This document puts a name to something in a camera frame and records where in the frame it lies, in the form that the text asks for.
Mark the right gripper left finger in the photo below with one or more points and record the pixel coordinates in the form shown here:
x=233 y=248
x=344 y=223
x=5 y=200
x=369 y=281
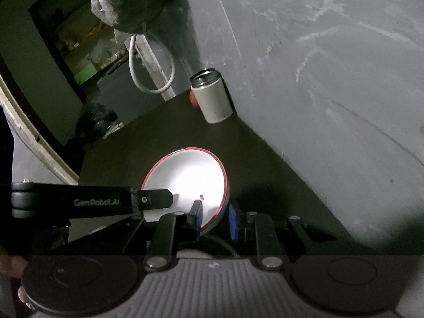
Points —
x=176 y=231

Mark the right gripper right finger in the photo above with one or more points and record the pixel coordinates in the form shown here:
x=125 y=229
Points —
x=254 y=233

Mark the small white red-rimmed bowl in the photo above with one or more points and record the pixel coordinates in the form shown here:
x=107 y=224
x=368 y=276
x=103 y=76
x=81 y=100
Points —
x=190 y=174

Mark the person's hand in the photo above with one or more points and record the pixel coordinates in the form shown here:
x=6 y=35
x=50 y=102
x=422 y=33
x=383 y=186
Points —
x=14 y=266

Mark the red round ball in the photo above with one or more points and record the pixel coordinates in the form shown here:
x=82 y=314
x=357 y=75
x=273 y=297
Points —
x=193 y=99

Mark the white steel thermos jar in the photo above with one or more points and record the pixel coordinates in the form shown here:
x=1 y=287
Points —
x=211 y=96

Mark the dark grey cabinet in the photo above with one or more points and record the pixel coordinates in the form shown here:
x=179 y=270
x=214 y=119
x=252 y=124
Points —
x=117 y=90

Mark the green box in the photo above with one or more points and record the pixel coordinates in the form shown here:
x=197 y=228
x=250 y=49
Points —
x=86 y=73

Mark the hanging plastic bag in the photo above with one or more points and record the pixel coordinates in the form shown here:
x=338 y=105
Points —
x=132 y=0

